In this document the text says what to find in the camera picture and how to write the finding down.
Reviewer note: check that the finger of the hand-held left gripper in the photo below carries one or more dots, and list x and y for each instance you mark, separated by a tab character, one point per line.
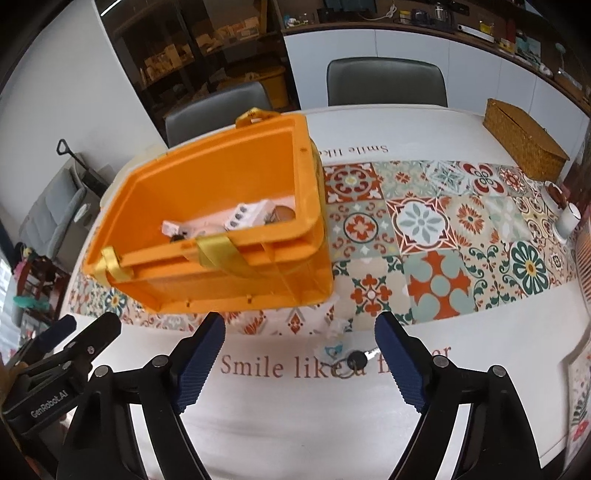
99	334
55	333

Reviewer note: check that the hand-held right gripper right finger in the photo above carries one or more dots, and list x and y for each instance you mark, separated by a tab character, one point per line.
401	369

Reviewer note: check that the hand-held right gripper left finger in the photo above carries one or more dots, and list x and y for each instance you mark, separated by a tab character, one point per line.
201	369

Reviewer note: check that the orange plastic storage box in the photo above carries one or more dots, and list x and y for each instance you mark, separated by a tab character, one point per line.
277	277

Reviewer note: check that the white plug adapter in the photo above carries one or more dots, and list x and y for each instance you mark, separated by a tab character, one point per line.
173	227

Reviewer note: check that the white power strip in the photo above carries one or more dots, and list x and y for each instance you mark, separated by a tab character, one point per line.
247	214

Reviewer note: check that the small black round object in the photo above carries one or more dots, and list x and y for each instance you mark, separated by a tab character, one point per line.
356	358

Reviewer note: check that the wooden rack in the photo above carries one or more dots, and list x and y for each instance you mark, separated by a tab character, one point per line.
37	286

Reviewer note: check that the crumpled clear plastic wrapper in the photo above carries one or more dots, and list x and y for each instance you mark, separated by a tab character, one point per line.
334	339

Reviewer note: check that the grey sofa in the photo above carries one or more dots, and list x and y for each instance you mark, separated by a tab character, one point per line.
51	217

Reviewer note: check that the tile-patterned tablecloth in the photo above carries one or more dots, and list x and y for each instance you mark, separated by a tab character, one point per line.
438	230

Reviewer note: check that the upright vacuum cleaner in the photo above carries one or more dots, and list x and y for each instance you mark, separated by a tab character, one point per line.
85	173

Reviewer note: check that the round pinkish object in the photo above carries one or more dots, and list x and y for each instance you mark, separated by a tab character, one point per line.
282	215

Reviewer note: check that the floral picture board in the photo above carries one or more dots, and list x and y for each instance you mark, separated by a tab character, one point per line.
577	397

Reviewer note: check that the white cup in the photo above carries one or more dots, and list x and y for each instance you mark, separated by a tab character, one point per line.
567	221

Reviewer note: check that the small white bowl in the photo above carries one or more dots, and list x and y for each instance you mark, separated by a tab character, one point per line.
552	194

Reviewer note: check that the grey dining chair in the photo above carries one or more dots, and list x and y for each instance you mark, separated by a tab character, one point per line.
217	113
385	83

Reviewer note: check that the woven wicker box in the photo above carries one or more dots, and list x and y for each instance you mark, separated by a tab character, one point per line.
521	138

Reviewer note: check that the dark wooden shelf cabinet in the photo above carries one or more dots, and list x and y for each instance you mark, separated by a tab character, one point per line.
184	46

